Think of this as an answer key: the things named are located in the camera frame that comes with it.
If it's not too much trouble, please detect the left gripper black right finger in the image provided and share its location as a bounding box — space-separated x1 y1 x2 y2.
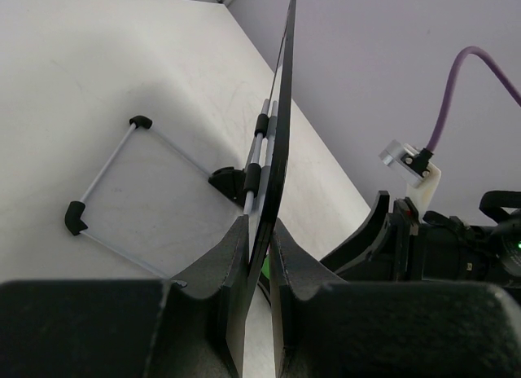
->
270 222 520 377

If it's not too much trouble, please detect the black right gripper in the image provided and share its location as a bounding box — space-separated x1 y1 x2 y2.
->
320 191 520 301

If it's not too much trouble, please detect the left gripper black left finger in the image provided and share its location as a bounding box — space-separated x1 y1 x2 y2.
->
1 216 249 377

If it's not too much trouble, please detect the black-framed whiteboard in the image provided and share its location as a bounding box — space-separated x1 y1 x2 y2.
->
247 0 297 303

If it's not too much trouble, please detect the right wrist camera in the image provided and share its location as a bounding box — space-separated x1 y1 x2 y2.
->
379 140 441 213

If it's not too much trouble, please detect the black wire whiteboard stand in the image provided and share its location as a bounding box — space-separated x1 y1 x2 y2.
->
64 99 278 279

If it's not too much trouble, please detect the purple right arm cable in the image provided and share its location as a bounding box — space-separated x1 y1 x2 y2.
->
425 46 521 151

